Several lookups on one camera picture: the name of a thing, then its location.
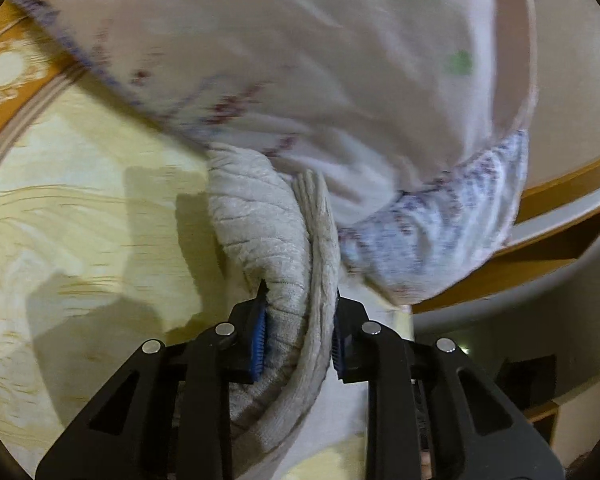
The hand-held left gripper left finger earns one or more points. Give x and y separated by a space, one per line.
258 345

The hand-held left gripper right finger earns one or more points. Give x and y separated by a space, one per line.
342 360

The yellow patterned bedspread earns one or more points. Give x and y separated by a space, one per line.
90 240

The white pillow with purple sprigs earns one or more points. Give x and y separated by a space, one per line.
305 60

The wooden bed frame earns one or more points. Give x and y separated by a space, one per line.
555 190

